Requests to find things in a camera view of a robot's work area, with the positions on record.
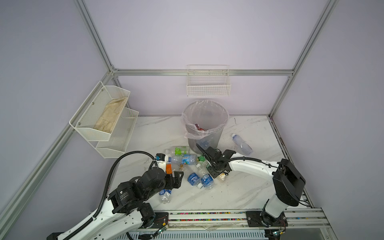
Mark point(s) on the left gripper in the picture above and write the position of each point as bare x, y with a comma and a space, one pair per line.
170, 184

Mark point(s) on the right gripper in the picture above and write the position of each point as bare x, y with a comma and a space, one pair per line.
213, 174

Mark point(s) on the orange label bottle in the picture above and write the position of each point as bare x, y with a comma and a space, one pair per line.
169, 170

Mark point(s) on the white crane label bottle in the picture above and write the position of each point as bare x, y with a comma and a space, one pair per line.
223, 177

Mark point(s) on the tall clear purple-label bottle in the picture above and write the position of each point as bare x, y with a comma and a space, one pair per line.
243, 146

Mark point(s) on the red label crushed bottle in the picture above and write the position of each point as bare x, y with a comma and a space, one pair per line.
199, 128

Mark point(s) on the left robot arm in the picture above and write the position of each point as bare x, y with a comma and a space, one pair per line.
125, 208

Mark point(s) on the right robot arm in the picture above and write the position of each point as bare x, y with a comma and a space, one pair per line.
288, 182

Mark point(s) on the grey mesh waste bin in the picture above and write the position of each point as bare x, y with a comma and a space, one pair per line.
206, 142

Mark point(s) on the clear plastic bin liner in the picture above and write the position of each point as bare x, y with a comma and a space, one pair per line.
208, 115

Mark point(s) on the small blue label bottle left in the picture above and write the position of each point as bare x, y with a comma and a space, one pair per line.
165, 196

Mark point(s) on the crushed green bottle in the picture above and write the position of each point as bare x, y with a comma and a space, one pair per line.
204, 162

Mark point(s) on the clear bottle light-blue label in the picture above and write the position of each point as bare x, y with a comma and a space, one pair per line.
188, 159

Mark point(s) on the clear bottle green label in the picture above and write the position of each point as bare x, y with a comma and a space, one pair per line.
178, 151

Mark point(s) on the white mesh lower shelf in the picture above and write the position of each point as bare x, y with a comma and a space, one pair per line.
121, 135

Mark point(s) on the white mesh shelf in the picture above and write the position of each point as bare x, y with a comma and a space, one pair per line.
121, 135
98, 116

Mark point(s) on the beige cloth in shelf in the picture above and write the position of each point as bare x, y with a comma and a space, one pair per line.
110, 115

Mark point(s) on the white mesh upper shelf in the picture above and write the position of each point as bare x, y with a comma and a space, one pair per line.
98, 116

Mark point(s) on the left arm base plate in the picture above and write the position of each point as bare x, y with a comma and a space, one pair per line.
156, 221

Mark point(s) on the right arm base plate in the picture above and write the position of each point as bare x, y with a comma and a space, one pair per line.
262, 219

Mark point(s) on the white wire wall basket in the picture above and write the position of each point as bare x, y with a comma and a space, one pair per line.
208, 81

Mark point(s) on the aluminium front rail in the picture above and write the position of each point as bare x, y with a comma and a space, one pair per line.
236, 219

